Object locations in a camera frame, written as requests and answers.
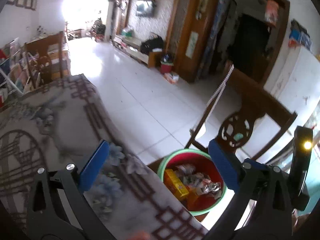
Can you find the red round stool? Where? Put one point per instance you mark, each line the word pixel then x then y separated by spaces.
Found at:
pixel 197 158

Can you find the distant wooden chair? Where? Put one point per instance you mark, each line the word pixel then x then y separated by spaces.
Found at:
pixel 98 27

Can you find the patterned door curtain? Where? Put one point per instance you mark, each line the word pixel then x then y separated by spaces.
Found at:
pixel 215 30

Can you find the white refrigerator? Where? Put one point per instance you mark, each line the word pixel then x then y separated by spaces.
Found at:
pixel 297 80

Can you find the white magazine rack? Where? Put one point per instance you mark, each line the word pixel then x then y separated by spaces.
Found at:
pixel 12 67

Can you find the small red bin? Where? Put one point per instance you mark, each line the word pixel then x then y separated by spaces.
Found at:
pixel 167 66

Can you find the wall-mounted television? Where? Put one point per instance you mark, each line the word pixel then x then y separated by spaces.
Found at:
pixel 145 8

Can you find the dark wooden chair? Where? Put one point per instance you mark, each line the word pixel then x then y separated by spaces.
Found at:
pixel 47 57

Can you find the wooden door frame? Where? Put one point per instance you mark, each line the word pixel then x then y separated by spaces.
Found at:
pixel 186 30

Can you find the yellow snack packet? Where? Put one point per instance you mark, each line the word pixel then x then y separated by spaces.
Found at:
pixel 176 182

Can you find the blue red box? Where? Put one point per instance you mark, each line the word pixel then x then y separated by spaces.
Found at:
pixel 300 36

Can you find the small framed panel picture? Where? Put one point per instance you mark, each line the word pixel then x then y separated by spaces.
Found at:
pixel 192 45

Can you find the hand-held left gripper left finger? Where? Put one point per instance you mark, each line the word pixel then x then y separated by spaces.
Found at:
pixel 93 166

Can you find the carved wooden chair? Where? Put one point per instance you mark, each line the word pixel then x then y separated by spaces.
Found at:
pixel 250 105

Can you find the floral patterned tablecloth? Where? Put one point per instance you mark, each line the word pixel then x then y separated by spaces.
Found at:
pixel 62 130

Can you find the red hanging decoration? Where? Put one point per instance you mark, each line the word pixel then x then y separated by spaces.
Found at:
pixel 272 11

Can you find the black bag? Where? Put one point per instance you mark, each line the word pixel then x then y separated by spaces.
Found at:
pixel 151 43

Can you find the foil wrapper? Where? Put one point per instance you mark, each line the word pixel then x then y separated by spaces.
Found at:
pixel 210 186

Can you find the low television cabinet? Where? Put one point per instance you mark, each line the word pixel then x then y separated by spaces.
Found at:
pixel 132 47

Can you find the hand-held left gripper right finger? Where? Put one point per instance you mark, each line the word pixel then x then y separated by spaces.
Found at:
pixel 222 166

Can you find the striped pole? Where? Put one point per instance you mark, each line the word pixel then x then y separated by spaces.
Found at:
pixel 220 90

